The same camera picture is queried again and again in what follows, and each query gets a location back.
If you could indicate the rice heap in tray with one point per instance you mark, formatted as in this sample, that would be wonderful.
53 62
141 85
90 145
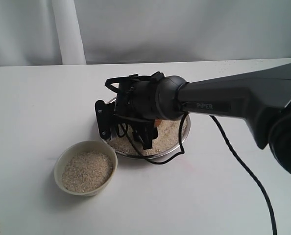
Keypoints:
167 139

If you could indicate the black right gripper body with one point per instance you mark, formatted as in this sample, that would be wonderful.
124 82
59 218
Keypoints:
136 96

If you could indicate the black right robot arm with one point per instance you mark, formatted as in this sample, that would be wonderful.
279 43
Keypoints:
261 98

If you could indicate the cream ceramic floral bowl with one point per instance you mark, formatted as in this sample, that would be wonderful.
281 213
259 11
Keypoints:
85 146

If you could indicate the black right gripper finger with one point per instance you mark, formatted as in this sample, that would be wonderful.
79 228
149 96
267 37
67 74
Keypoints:
145 133

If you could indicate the white backdrop curtain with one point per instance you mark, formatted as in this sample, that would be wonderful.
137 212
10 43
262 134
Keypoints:
79 32

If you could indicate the brown wooden cup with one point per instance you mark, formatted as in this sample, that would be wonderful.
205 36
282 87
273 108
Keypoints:
157 122

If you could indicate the brown granular contents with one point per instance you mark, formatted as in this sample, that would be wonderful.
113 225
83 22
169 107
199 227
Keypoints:
87 171

